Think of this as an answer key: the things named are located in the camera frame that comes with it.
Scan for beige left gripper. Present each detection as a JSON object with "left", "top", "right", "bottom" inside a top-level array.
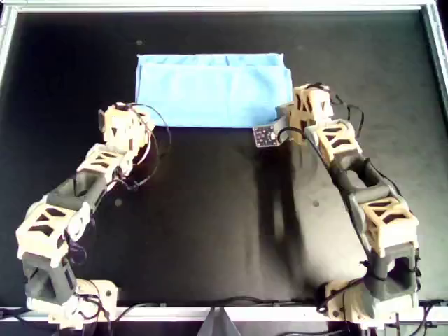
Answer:
[{"left": 97, "top": 102, "right": 155, "bottom": 157}]

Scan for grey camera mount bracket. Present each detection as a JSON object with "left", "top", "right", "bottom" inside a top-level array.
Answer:
[{"left": 275, "top": 103, "right": 293, "bottom": 132}]

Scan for thin black left arm wires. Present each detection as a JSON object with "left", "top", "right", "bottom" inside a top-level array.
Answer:
[{"left": 104, "top": 101, "right": 173, "bottom": 192}]

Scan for aluminium table frame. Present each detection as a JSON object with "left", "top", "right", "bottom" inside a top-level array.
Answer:
[{"left": 0, "top": 0, "right": 448, "bottom": 323}]

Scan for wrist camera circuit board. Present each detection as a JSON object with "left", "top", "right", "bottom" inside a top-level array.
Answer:
[{"left": 252, "top": 124, "right": 280, "bottom": 148}]

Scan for thin right arm wires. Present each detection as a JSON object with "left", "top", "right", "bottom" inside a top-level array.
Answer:
[{"left": 316, "top": 82, "right": 365, "bottom": 137}]

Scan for grey camera stand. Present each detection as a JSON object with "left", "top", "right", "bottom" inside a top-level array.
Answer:
[{"left": 197, "top": 307, "right": 242, "bottom": 336}]

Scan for thick black camera cable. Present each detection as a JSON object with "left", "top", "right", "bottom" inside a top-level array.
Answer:
[{"left": 277, "top": 125, "right": 386, "bottom": 281}]

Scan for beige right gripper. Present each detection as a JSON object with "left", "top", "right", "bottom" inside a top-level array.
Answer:
[{"left": 289, "top": 83, "right": 335, "bottom": 145}]

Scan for light blue cloth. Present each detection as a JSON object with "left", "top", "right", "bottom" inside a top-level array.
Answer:
[{"left": 134, "top": 52, "right": 293, "bottom": 129}]

